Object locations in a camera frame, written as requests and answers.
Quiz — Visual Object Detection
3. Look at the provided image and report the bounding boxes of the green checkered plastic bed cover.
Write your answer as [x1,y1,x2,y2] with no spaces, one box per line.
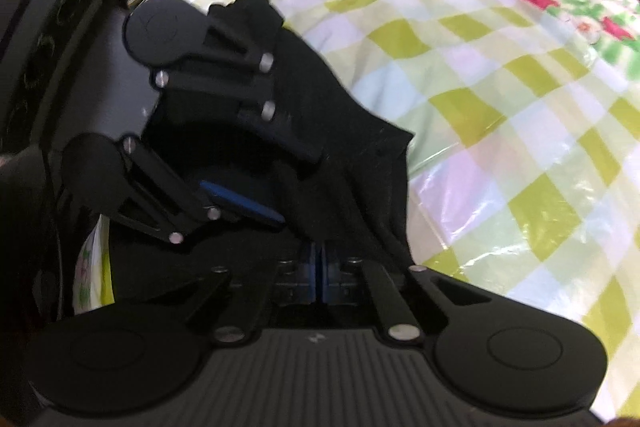
[188,0,639,421]

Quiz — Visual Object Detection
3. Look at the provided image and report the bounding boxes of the black pants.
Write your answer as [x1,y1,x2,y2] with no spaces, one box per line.
[125,0,411,272]

